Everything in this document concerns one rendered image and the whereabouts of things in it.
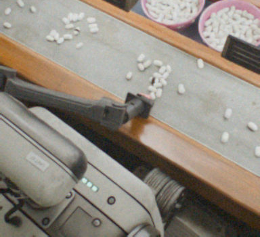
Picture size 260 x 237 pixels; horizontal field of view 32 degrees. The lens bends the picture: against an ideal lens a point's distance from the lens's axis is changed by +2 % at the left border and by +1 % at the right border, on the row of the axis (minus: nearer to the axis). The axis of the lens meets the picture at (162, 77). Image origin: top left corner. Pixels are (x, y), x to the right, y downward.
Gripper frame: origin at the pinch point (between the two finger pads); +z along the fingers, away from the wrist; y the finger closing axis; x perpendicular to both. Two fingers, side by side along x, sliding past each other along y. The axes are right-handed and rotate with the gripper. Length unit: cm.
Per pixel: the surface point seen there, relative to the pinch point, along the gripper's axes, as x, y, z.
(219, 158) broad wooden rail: 4.2, -33.3, -6.4
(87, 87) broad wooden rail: 5.0, 22.7, -6.3
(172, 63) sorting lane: -9.8, 1.0, 15.6
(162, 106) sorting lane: 1.4, -5.7, 1.3
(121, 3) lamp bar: -32.0, 16.5, -8.9
